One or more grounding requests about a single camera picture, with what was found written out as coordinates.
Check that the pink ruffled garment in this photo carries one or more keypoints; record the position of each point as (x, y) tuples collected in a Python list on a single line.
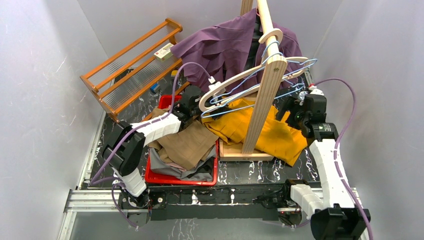
[(176, 166)]

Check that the orange wooden shoe rack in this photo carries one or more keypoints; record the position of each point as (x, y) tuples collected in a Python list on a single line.
[(123, 78)]

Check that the small blue object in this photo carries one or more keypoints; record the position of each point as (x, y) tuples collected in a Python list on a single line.
[(155, 88)]

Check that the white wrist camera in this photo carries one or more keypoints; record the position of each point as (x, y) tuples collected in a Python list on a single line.
[(314, 90), (216, 87)]

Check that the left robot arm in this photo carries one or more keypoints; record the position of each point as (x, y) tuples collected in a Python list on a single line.
[(176, 130)]

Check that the black metal base frame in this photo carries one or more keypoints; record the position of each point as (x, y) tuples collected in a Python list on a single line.
[(264, 201)]

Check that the round blue white tin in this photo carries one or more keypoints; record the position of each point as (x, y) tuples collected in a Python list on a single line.
[(301, 95)]

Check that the purple garment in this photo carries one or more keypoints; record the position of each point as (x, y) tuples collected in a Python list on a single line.
[(221, 51)]

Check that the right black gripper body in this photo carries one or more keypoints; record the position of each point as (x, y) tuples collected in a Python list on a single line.
[(296, 116)]

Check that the grey pleated skirt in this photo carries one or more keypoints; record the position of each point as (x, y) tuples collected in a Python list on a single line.
[(202, 171)]

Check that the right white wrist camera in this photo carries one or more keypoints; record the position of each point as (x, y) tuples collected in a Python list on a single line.
[(314, 90)]

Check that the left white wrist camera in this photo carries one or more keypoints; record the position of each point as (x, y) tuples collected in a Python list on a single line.
[(216, 87)]

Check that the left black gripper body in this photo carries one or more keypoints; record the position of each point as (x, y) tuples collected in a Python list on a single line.
[(205, 110)]

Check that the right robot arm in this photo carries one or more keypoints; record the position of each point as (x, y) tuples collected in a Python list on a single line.
[(338, 214)]

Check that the khaki tan garment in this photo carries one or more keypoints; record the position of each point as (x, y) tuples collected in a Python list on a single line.
[(187, 146)]

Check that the red plastic tray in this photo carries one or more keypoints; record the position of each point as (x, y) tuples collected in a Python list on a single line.
[(155, 178)]

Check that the wooden clothes rack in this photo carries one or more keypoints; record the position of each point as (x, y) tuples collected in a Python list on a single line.
[(274, 68)]

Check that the small white box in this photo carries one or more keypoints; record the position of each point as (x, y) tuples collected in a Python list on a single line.
[(164, 53)]

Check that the mustard yellow garment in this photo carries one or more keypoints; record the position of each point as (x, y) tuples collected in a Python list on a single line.
[(276, 137)]

